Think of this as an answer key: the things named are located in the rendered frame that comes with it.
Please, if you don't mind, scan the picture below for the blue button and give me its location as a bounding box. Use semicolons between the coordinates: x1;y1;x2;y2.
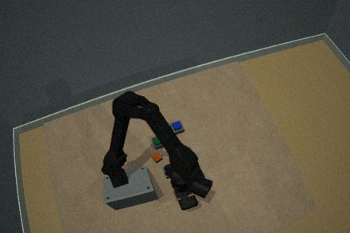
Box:
170;120;185;135

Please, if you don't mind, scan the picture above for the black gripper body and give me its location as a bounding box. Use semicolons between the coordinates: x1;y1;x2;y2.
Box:
165;164;198;210

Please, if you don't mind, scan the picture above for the green button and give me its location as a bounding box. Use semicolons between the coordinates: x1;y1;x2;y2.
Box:
152;137;164;150

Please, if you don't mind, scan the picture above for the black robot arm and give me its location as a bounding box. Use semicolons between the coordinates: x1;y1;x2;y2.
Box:
101;91;213;198

